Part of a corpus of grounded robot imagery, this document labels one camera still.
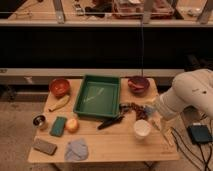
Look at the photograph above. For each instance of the metal shelf rail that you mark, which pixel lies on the metal shelf rail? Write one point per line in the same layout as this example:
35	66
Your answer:
105	23

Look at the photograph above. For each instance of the green sponge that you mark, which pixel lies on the green sponge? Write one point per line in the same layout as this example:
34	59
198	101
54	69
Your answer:
58	127

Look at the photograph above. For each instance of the banana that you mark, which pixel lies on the banana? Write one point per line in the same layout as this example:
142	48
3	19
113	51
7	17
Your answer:
60	103

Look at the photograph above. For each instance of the white paper cup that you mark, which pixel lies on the white paper cup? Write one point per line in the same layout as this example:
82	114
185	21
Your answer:
141	129

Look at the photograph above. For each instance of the purple bowl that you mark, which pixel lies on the purple bowl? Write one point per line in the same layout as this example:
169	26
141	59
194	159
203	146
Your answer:
138	84

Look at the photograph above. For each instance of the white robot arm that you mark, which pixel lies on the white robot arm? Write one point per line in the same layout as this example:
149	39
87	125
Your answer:
192	88

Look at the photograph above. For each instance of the dark brown chain cluster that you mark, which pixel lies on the dark brown chain cluster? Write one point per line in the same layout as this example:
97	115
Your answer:
128	107

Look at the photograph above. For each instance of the green plastic tray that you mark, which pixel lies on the green plastic tray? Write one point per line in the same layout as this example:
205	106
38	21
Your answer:
98	97

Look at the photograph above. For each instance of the grey-brown scrub sponge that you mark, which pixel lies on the grey-brown scrub sponge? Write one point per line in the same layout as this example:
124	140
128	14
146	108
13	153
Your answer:
44	146

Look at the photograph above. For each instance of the wooden folding table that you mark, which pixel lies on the wooden folding table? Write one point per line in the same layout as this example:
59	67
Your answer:
113	144

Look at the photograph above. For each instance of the apple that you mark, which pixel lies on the apple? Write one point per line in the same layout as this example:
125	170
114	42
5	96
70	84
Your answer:
72	125

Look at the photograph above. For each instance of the black box on floor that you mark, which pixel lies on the black box on floor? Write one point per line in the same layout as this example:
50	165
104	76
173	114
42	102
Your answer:
199	134

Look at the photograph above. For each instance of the black marker tool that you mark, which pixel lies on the black marker tool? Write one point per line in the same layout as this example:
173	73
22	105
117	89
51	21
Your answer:
110	122

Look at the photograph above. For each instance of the blue-grey cloth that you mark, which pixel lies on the blue-grey cloth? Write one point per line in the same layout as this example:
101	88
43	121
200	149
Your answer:
76	150

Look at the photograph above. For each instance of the red-orange bowl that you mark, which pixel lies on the red-orange bowl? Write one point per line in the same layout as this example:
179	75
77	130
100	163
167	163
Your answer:
59	87

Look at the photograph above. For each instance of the small metal cup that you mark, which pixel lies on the small metal cup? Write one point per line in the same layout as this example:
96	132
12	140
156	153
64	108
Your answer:
40	122

